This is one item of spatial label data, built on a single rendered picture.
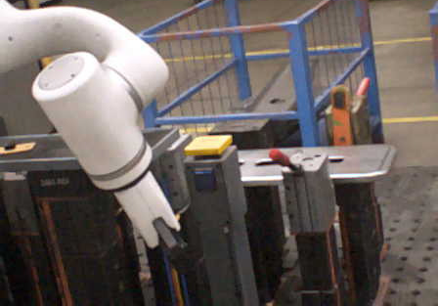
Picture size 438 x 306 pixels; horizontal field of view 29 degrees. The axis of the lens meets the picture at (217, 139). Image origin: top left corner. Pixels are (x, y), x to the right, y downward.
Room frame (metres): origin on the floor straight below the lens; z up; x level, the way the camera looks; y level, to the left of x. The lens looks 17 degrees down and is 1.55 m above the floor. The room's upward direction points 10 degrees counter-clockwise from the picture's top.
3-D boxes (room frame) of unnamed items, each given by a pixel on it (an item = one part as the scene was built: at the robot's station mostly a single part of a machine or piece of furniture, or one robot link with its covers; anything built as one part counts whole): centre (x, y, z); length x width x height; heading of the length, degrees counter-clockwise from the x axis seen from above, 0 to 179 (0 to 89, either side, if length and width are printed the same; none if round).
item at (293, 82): (4.12, -0.30, 0.47); 1.20 x 0.80 x 0.95; 155
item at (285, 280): (1.62, -0.05, 0.84); 0.17 x 0.06 x 0.29; 157
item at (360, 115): (1.73, -0.28, 0.88); 0.15 x 0.11 x 0.36; 157
